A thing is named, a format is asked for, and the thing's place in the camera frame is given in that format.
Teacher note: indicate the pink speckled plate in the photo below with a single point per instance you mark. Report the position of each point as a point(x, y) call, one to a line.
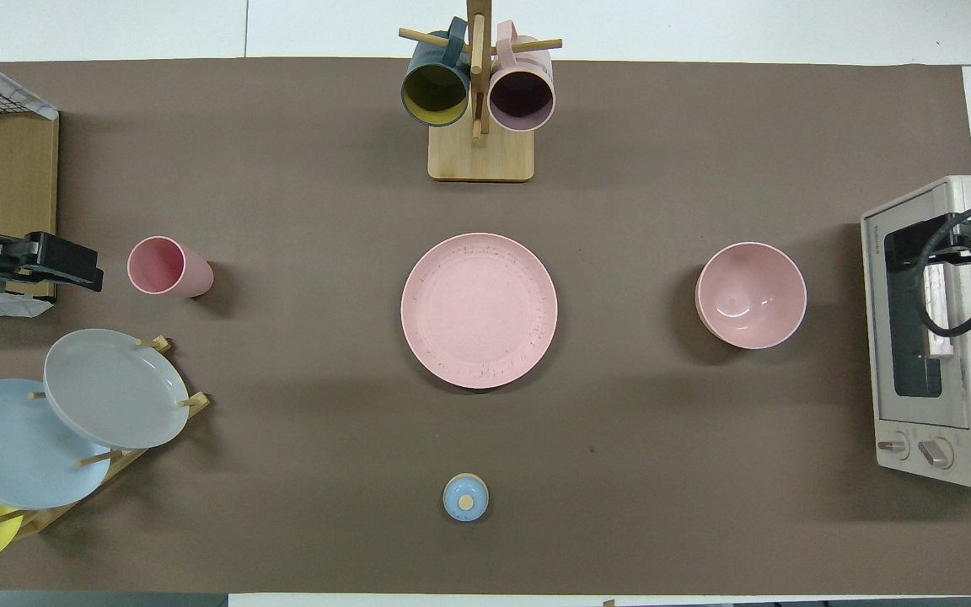
point(479, 310)

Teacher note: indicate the pink cup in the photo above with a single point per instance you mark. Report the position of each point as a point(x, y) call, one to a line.
point(167, 268)

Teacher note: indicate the pink bowl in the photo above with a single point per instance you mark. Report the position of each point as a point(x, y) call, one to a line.
point(751, 295)

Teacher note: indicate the grey plate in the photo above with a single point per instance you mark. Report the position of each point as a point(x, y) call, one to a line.
point(115, 388)

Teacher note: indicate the light blue plate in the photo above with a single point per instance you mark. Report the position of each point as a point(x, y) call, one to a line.
point(13, 447)

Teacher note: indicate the wooden plate rack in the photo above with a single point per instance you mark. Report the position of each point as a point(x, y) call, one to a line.
point(196, 403)

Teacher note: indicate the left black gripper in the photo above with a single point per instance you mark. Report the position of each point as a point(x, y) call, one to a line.
point(64, 260)

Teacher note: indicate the pink mug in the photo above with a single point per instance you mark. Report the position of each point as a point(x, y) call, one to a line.
point(538, 66)

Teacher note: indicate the dark teal mug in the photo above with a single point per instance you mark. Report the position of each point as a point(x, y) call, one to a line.
point(435, 93)

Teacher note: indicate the blue lid with wooden knob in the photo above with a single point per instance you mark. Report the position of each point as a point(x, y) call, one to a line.
point(465, 497)

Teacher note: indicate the brown table mat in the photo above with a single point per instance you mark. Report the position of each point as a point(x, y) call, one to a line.
point(283, 211)

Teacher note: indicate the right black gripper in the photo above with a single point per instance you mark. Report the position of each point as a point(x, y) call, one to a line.
point(903, 247)

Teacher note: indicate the wooden mug tree stand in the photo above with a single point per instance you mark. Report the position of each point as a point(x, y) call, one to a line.
point(481, 157)

